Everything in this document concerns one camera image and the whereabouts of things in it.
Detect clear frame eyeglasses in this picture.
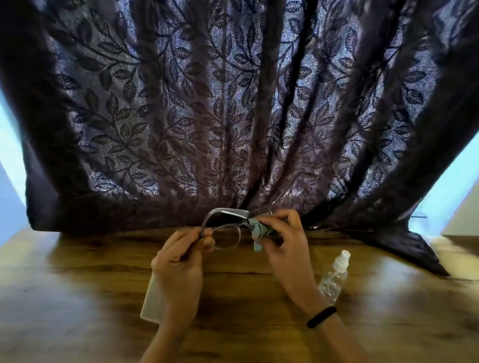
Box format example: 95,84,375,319
198,202,275,255

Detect white glasses case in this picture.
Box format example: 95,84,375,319
139,271,169,325

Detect person's right hand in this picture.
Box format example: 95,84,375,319
246,206,329,318

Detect dark leaf pattern curtain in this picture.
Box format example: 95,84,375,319
0,0,479,281

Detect person's left forearm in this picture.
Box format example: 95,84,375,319
133,317,189,363

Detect person's right forearm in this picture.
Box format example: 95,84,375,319
306,305,414,363

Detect black wristband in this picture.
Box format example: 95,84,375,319
306,304,338,332

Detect teal cleaning cloth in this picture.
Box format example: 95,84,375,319
243,216,282,254

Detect clear spray bottle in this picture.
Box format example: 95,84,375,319
316,248,352,306

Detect person's left hand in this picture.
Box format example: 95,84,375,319
146,223,217,330

